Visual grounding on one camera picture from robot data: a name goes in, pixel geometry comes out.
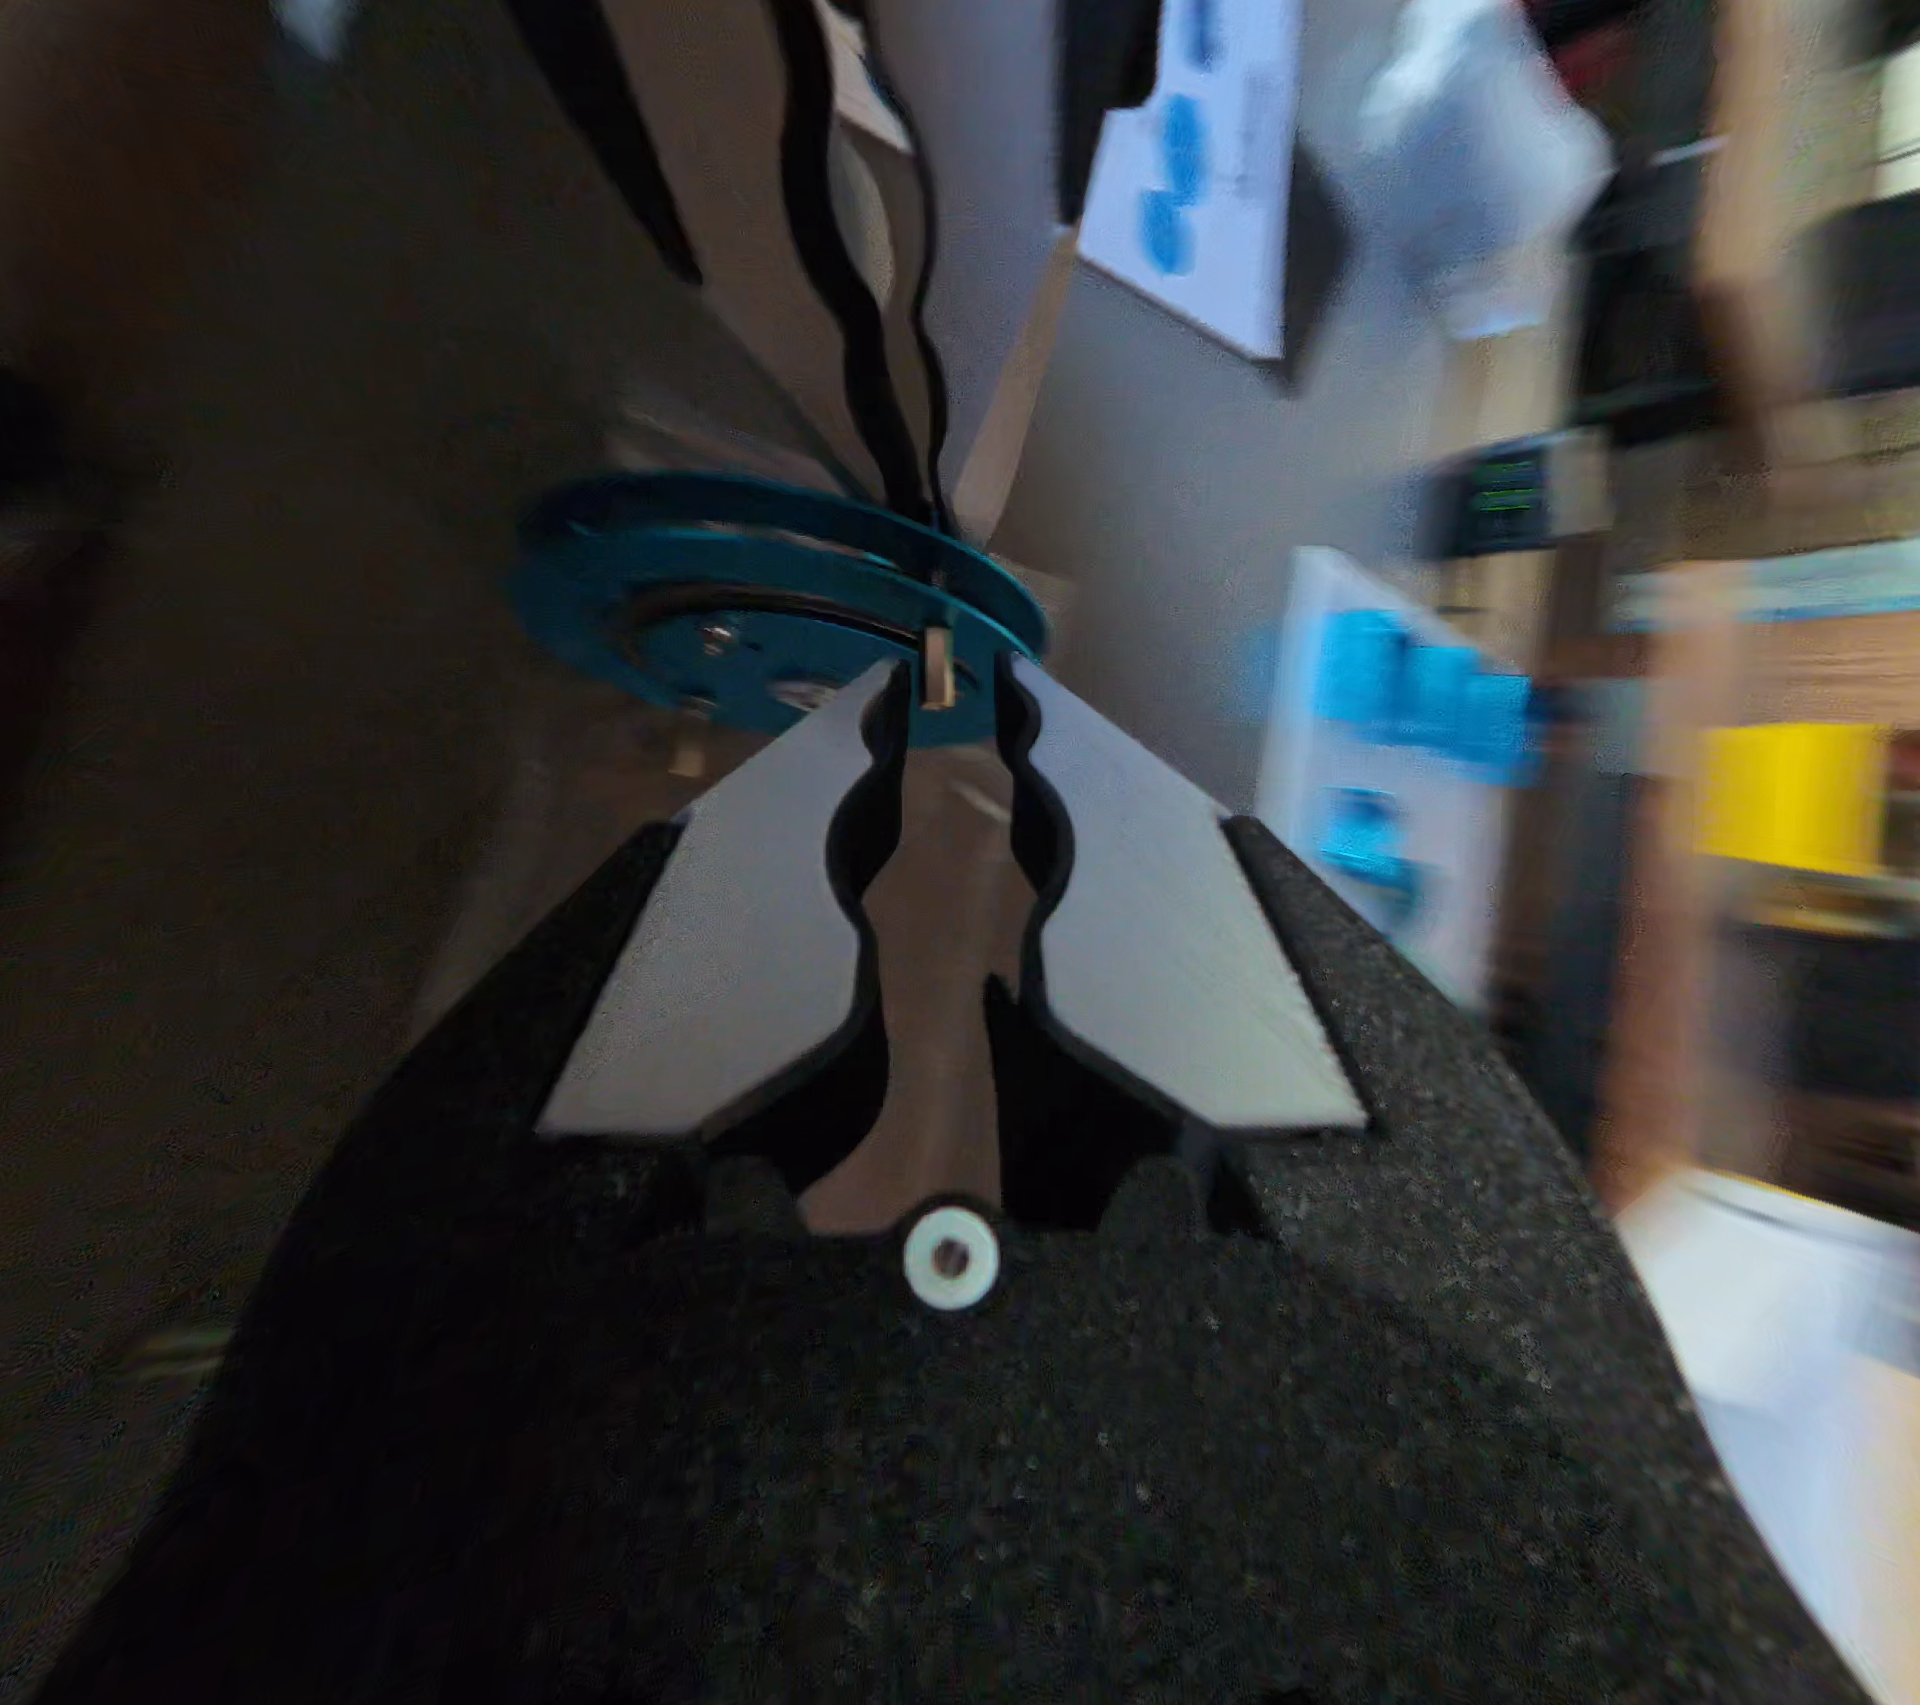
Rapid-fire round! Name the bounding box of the grey desk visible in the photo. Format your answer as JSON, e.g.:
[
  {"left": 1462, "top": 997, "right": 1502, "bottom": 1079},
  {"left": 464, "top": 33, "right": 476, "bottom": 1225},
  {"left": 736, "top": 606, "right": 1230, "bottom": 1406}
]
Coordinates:
[{"left": 0, "top": 0, "right": 1518, "bottom": 1705}]

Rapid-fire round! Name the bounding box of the black perforated metal plate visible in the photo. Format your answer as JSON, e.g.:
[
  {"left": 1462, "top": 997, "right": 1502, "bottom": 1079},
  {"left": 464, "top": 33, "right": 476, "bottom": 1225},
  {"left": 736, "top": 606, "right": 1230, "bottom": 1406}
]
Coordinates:
[{"left": 1281, "top": 142, "right": 1356, "bottom": 391}]

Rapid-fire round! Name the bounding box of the white foam sheet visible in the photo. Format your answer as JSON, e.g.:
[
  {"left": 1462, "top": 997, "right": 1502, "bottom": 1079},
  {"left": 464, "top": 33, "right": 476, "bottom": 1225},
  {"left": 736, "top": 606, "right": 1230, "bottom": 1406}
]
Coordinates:
[{"left": 1252, "top": 545, "right": 1535, "bottom": 1004}]

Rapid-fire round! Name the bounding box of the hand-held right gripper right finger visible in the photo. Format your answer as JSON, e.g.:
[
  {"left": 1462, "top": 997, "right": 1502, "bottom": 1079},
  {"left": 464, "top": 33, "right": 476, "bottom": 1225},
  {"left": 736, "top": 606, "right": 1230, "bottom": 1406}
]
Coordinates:
[{"left": 996, "top": 659, "right": 1372, "bottom": 1141}]

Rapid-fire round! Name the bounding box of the yellow plastic bin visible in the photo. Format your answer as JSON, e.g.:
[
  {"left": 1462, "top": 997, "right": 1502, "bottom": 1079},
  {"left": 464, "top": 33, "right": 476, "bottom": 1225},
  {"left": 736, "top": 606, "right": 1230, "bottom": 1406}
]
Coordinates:
[{"left": 1698, "top": 723, "right": 1888, "bottom": 882}]

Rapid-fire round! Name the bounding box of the white plastic-wrapped grey box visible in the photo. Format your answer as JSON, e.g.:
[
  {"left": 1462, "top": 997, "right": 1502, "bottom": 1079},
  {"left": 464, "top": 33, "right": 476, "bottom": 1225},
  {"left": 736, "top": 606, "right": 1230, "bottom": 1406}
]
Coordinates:
[{"left": 1353, "top": 0, "right": 1618, "bottom": 344}]

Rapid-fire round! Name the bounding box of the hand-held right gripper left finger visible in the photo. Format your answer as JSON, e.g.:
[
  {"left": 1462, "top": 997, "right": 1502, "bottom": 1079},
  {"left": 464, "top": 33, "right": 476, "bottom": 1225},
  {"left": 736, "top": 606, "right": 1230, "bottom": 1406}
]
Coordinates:
[{"left": 534, "top": 662, "right": 911, "bottom": 1145}]

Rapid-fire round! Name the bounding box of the small blue angled bracket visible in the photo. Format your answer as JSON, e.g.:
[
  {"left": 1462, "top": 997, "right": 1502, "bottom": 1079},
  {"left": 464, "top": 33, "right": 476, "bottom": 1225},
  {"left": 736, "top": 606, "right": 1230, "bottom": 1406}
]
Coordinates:
[{"left": 1315, "top": 787, "right": 1421, "bottom": 914}]

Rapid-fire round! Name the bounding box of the blue metal turntable assembly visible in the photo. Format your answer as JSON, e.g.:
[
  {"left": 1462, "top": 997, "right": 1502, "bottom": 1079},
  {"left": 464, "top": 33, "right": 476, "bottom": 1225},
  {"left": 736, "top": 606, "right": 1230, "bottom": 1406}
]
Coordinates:
[{"left": 502, "top": 471, "right": 1051, "bottom": 751}]

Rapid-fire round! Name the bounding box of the white instruction booklet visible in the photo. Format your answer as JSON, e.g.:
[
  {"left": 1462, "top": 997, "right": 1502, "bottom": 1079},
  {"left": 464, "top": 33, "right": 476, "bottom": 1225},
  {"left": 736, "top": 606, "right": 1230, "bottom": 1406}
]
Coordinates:
[{"left": 1076, "top": 0, "right": 1326, "bottom": 365}]

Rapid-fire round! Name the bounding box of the blue U-shaped metal bracket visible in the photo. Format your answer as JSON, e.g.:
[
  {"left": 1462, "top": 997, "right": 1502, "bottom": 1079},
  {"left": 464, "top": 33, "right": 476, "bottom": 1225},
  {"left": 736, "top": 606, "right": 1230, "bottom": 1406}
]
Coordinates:
[
  {"left": 1410, "top": 640, "right": 1547, "bottom": 788},
  {"left": 1312, "top": 606, "right": 1415, "bottom": 728}
]

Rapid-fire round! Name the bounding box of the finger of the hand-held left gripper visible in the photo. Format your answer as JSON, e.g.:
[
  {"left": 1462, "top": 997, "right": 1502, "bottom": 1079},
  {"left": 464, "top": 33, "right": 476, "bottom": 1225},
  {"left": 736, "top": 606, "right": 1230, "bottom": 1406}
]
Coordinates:
[
  {"left": 862, "top": 0, "right": 1086, "bottom": 540},
  {"left": 584, "top": 0, "right": 940, "bottom": 529}
]

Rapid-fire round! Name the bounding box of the small grey charger with display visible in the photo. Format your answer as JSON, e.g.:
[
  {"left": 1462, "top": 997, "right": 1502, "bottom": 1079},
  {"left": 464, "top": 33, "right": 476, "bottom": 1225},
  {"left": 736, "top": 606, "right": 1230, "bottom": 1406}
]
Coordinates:
[{"left": 1421, "top": 434, "right": 1610, "bottom": 562}]

